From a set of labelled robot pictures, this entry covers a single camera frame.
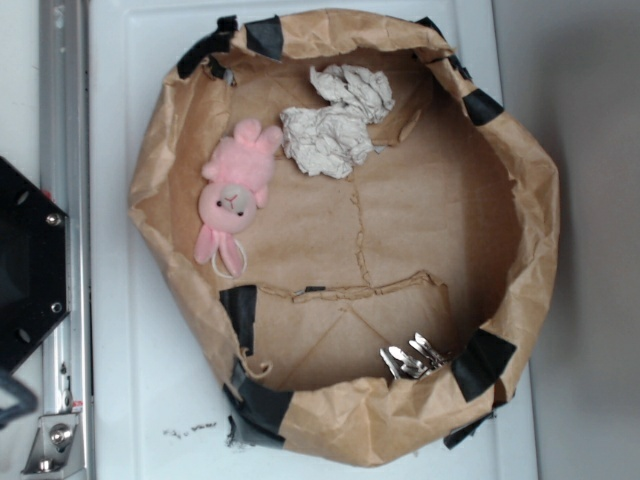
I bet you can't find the crumpled white paper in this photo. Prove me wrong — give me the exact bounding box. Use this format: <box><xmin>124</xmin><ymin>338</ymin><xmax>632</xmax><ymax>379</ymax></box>
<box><xmin>280</xmin><ymin>106</ymin><xmax>374</xmax><ymax>179</ymax></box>
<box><xmin>309</xmin><ymin>65</ymin><xmax>395</xmax><ymax>124</ymax></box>

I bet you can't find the upper crumpled white paper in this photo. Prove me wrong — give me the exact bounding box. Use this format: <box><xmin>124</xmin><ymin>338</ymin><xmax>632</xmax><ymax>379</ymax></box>
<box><xmin>309</xmin><ymin>65</ymin><xmax>395</xmax><ymax>124</ymax></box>

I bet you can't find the metal corner bracket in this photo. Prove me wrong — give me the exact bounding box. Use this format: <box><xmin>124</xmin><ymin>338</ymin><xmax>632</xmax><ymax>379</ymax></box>
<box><xmin>20</xmin><ymin>413</ymin><xmax>84</xmax><ymax>479</ymax></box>

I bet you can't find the aluminium frame rail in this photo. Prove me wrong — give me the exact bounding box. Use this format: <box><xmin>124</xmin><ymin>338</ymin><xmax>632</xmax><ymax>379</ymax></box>
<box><xmin>39</xmin><ymin>1</ymin><xmax>97</xmax><ymax>479</ymax></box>

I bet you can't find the silver key bunch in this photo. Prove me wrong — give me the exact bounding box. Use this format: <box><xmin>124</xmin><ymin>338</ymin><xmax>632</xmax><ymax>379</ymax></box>
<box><xmin>379</xmin><ymin>332</ymin><xmax>453</xmax><ymax>380</ymax></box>

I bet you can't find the pink plush bunny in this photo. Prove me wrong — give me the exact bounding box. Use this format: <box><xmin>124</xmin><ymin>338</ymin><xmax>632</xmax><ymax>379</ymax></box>
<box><xmin>194</xmin><ymin>119</ymin><xmax>283</xmax><ymax>278</ymax></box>

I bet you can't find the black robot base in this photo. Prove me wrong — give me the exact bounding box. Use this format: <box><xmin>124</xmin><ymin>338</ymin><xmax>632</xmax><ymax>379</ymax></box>
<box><xmin>1</xmin><ymin>159</ymin><xmax>69</xmax><ymax>373</ymax></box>

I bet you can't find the lower crumpled white paper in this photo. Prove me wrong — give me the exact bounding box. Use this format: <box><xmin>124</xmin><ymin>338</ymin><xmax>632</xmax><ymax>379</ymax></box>
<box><xmin>280</xmin><ymin>106</ymin><xmax>374</xmax><ymax>179</ymax></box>

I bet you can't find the brown paper bag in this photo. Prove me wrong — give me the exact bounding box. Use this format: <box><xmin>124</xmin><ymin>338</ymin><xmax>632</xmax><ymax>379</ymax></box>
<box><xmin>129</xmin><ymin>9</ymin><xmax>560</xmax><ymax>466</ymax></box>

